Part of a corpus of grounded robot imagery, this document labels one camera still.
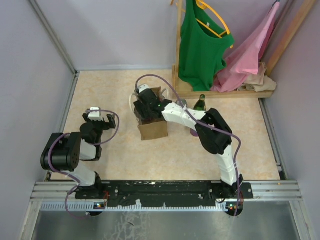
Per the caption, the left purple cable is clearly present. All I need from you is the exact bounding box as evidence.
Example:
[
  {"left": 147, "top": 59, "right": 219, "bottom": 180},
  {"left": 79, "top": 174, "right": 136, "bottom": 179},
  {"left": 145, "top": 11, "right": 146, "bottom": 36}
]
[{"left": 47, "top": 109, "right": 120, "bottom": 220}]

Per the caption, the purple soda can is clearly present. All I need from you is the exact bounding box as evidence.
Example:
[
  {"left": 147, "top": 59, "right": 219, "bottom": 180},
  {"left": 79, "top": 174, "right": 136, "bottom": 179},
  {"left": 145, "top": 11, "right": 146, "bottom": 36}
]
[{"left": 190, "top": 129, "right": 199, "bottom": 137}]

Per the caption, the green tank top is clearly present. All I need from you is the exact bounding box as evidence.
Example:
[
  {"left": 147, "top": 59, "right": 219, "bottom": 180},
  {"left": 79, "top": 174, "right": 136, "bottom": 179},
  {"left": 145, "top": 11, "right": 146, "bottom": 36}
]
[{"left": 178, "top": 0, "right": 235, "bottom": 92}]

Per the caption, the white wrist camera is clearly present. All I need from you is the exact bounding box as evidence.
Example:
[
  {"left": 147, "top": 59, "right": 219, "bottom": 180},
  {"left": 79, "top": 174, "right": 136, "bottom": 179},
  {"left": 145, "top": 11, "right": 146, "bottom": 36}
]
[
  {"left": 135, "top": 84, "right": 150, "bottom": 94},
  {"left": 86, "top": 107, "right": 104, "bottom": 121}
]

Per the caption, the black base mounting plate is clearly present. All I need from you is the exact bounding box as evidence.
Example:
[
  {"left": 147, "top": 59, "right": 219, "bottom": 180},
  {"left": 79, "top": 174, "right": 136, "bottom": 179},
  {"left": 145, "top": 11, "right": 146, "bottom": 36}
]
[{"left": 75, "top": 180, "right": 238, "bottom": 208}]

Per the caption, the burlap canvas tote bag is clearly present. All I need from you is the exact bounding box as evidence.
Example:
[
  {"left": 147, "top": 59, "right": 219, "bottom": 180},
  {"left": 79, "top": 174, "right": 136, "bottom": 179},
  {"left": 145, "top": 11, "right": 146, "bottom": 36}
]
[{"left": 129, "top": 93, "right": 169, "bottom": 141}]

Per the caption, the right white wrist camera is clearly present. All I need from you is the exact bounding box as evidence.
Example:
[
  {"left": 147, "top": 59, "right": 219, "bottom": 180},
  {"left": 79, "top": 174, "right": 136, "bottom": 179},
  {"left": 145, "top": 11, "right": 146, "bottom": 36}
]
[{"left": 135, "top": 84, "right": 150, "bottom": 94}]

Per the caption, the pink garment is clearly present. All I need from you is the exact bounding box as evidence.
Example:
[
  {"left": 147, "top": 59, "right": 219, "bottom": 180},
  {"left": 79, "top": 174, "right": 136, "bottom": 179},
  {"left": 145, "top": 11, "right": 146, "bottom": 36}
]
[{"left": 210, "top": 1, "right": 280, "bottom": 93}]

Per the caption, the purple cable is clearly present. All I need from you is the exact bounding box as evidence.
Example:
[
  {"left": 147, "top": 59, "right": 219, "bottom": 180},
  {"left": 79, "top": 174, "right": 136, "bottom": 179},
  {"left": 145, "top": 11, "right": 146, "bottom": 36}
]
[
  {"left": 134, "top": 74, "right": 243, "bottom": 217},
  {"left": 47, "top": 109, "right": 120, "bottom": 220}
]

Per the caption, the wooden clothes rack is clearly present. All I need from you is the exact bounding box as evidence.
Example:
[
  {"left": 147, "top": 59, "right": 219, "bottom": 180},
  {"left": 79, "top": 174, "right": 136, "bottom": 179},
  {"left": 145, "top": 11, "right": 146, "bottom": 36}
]
[{"left": 170, "top": 0, "right": 274, "bottom": 99}]

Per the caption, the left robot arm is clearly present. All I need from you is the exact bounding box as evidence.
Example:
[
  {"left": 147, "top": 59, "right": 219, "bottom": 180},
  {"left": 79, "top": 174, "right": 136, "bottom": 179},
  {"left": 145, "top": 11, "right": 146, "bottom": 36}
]
[{"left": 40, "top": 107, "right": 120, "bottom": 200}]

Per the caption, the wooden plank leaning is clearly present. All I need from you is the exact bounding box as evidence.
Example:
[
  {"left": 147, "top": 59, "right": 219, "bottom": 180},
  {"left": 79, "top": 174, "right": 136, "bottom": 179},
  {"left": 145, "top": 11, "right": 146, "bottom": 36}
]
[{"left": 265, "top": 0, "right": 316, "bottom": 76}]

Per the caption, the beige crumpled cloth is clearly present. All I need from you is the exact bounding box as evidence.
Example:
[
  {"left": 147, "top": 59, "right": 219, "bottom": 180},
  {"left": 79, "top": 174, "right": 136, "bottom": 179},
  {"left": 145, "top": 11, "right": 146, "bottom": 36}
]
[{"left": 236, "top": 62, "right": 277, "bottom": 92}]

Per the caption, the green glass bottle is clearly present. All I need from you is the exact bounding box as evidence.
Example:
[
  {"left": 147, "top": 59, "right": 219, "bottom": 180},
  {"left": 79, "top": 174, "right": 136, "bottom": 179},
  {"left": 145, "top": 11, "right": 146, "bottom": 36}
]
[{"left": 193, "top": 94, "right": 207, "bottom": 111}]

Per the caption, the yellow clothes hanger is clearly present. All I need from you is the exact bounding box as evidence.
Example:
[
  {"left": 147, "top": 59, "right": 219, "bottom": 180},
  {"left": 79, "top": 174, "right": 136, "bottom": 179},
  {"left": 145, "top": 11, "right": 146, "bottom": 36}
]
[{"left": 193, "top": 0, "right": 232, "bottom": 40}]

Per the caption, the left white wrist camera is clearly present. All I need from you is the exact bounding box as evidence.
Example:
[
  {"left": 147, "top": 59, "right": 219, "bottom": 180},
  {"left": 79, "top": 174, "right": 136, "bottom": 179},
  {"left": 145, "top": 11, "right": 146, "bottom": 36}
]
[{"left": 86, "top": 107, "right": 104, "bottom": 121}]

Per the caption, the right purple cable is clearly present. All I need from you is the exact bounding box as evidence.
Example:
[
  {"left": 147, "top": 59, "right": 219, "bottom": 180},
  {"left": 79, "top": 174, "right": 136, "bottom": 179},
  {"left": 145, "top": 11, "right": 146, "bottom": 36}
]
[{"left": 134, "top": 74, "right": 243, "bottom": 217}]

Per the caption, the aluminium frame rail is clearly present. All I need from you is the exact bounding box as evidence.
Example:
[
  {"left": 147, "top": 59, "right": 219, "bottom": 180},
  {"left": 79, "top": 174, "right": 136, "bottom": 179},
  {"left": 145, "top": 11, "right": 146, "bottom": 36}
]
[{"left": 30, "top": 180, "right": 302, "bottom": 216}]

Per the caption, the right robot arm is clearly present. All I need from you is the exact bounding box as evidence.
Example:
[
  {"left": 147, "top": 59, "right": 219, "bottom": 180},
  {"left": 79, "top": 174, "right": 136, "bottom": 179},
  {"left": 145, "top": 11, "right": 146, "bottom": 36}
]
[{"left": 133, "top": 84, "right": 243, "bottom": 199}]

